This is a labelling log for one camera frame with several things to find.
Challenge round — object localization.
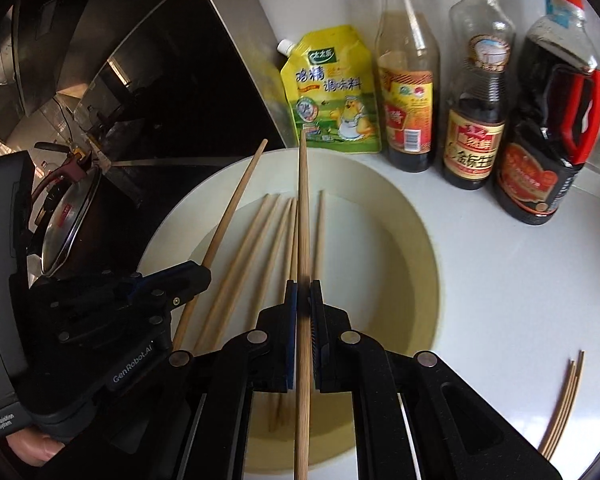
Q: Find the person's left hand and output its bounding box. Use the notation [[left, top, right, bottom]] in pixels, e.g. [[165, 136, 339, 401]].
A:
[[6, 428, 65, 467]]

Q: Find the round cream tray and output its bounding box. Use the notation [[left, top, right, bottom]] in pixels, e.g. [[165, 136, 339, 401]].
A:
[[137, 147, 441, 476]]

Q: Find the dark pot with glass lid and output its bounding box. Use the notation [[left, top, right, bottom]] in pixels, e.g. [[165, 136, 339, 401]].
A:
[[29, 142, 135, 278]]

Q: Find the black gas stove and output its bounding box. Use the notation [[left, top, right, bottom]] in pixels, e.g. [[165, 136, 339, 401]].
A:
[[78, 109, 242, 271]]

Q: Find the yellow chicken seasoning pouch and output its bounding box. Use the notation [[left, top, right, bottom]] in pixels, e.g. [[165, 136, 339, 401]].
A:
[[277, 25, 381, 154]]

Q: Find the vinegar bottle yellow cap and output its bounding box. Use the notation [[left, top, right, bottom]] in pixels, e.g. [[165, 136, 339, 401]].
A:
[[375, 0, 440, 172]]

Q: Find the soy sauce bottle yellow cap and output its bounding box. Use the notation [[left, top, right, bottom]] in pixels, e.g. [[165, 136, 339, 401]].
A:
[[442, 0, 515, 191]]

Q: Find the large soy sauce jug red handle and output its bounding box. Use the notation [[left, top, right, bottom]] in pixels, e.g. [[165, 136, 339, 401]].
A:
[[494, 0, 600, 226]]

